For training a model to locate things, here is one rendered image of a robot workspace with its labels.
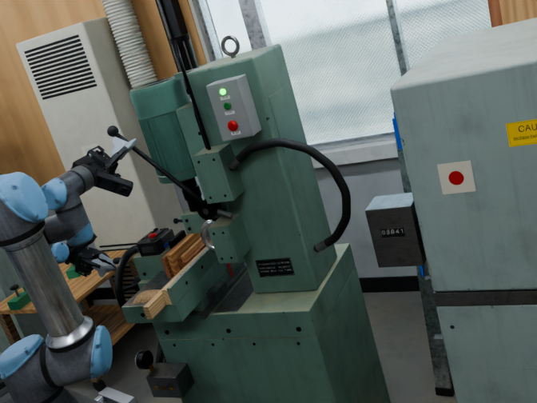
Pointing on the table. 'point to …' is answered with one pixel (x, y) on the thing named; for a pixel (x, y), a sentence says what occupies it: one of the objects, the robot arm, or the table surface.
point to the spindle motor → (164, 126)
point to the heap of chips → (145, 296)
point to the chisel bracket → (192, 221)
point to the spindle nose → (193, 192)
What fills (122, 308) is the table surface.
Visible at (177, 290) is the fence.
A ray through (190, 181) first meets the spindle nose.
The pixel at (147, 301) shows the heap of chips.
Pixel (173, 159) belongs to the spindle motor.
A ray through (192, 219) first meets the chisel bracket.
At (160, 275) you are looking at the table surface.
